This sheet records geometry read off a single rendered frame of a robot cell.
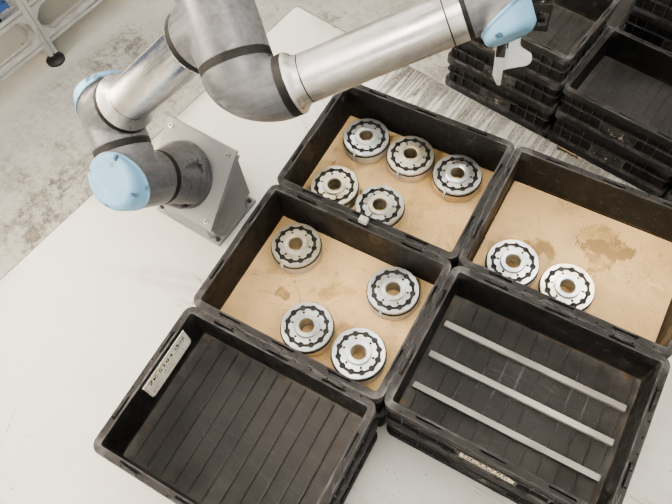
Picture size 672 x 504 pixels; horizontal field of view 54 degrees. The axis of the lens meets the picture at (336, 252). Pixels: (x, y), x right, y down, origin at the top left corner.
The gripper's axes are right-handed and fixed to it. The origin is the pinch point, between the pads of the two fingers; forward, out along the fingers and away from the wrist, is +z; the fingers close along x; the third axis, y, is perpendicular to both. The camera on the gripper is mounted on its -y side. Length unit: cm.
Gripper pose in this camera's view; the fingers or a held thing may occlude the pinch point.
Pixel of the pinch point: (496, 55)
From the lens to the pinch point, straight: 124.9
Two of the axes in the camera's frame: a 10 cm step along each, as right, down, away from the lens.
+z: 0.9, 5.2, 8.5
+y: 9.8, 1.2, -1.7
